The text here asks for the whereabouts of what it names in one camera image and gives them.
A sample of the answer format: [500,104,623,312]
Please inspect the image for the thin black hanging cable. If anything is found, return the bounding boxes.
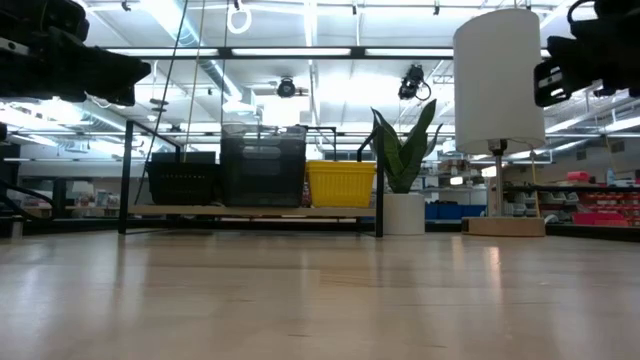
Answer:
[219,0,230,127]

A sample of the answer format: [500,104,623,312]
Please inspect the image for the blue storage bins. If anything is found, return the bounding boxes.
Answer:
[424,203,488,221]

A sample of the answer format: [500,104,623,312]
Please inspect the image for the grey translucent plastic basket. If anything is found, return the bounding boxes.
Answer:
[218,123,308,209]

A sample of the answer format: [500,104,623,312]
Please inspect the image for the tan hanging cable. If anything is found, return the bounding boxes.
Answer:
[181,0,207,163]

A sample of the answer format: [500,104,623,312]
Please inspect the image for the black slotted plastic basket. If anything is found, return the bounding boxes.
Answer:
[146,159,222,207]

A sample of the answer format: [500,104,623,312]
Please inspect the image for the black ceiling camera with cable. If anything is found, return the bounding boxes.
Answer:
[397,63,433,102]

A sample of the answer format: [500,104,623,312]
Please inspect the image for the white shade wooden base lamp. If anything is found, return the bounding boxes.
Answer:
[452,7,547,238]

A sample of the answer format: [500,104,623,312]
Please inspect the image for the white hanging ring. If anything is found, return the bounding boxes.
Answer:
[226,0,253,36]

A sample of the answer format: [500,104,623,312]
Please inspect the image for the black ceiling light rail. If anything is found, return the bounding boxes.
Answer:
[99,46,551,61]

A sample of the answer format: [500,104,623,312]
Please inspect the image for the red storage bins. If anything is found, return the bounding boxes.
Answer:
[571,192,640,227]

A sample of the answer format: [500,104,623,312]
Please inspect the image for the green snake plant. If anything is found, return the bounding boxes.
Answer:
[370,98,444,195]

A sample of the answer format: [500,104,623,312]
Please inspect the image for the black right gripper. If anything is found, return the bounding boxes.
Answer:
[533,0,640,108]

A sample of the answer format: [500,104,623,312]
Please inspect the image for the wooden shelf black metal frame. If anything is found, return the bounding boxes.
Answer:
[118,119,385,238]

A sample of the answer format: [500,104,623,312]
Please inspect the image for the black round ceiling spotlight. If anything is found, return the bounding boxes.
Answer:
[276,76,309,99]

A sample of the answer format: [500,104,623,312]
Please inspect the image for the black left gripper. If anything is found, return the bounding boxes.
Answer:
[0,0,152,107]

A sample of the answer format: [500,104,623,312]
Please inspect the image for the white plant pot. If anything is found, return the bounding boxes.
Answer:
[383,192,426,237]

